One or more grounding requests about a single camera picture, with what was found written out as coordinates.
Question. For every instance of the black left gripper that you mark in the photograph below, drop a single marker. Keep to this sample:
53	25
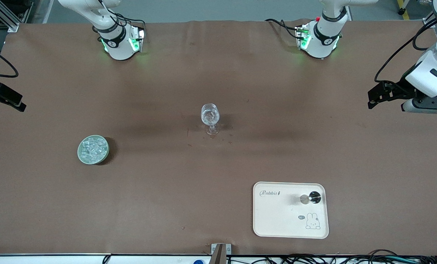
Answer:
400	89

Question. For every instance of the steel double jigger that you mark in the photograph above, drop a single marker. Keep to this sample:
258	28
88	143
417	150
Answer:
310	198

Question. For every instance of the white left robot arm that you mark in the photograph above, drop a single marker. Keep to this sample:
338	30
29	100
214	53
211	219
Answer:
431	73

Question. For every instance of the clear ice cube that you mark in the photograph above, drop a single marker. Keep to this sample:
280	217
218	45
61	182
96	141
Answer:
94	151
100	146
88	145

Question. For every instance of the clear wine glass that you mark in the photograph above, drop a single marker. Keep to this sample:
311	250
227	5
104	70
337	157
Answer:
210	115

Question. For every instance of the green ceramic bowl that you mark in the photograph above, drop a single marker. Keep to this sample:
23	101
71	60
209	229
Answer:
80	154

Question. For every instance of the white rabbit print tray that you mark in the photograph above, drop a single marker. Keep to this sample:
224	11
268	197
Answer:
281	220

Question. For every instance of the aluminium frame rail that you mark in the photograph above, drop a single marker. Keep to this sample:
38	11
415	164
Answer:
2	14

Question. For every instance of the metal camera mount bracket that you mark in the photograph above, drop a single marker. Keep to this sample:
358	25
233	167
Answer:
220	253

